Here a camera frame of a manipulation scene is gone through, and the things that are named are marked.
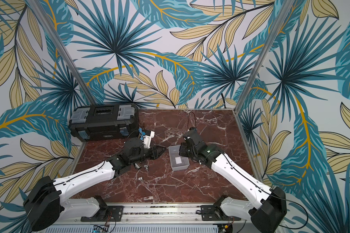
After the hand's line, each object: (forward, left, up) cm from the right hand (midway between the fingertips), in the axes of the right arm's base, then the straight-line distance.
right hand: (180, 148), depth 77 cm
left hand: (-2, +8, +1) cm, 8 cm away
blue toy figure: (+22, +26, -16) cm, 37 cm away
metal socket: (-2, +21, -19) cm, 28 cm away
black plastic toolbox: (+20, +46, 0) cm, 50 cm away
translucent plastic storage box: (+1, +2, -19) cm, 19 cm away
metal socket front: (-10, +23, -17) cm, 30 cm away
